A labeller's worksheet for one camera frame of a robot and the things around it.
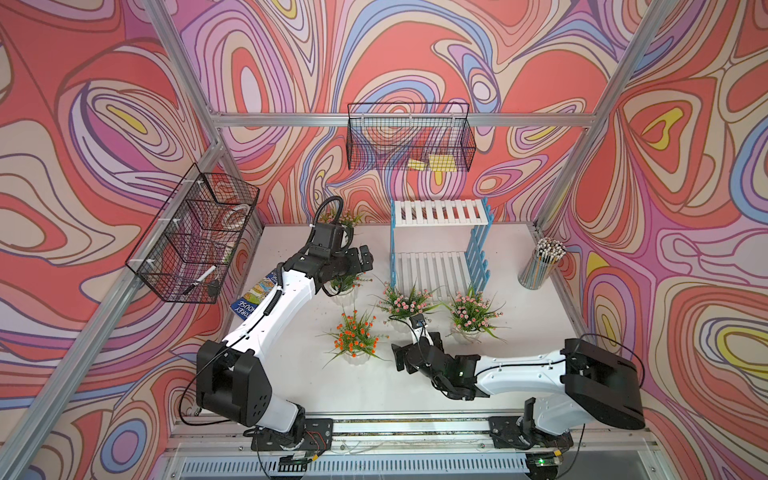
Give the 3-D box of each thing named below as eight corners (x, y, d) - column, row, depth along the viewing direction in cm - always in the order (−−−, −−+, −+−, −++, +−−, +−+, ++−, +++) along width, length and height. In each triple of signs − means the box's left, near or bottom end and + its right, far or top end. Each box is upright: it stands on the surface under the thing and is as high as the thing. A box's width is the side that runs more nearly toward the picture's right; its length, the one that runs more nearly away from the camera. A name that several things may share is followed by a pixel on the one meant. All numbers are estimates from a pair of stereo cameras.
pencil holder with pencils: (521, 290, 103) (543, 255, 88) (515, 272, 108) (535, 237, 93) (542, 290, 103) (568, 255, 88) (535, 272, 108) (558, 237, 93)
